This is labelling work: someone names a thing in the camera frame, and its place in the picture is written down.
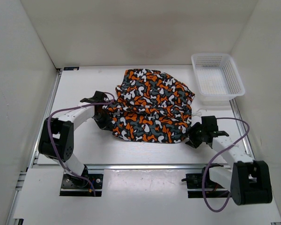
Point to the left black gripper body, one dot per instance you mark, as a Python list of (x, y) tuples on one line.
[(103, 120)]

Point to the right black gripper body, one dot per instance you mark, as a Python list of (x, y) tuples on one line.
[(195, 134)]

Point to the orange camouflage shorts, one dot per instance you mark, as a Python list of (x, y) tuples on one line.
[(152, 106)]

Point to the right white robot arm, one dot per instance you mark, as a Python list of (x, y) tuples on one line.
[(246, 180)]

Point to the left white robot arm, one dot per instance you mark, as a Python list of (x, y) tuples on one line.
[(57, 137)]

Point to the white plastic basket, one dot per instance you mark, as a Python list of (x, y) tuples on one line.
[(217, 78)]

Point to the dark label sticker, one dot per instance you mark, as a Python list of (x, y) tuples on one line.
[(71, 68)]

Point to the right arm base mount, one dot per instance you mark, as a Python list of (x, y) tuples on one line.
[(193, 179)]

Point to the aluminium front rail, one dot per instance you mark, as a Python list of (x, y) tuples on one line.
[(124, 166)]

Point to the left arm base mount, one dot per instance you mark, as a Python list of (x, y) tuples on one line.
[(73, 186)]

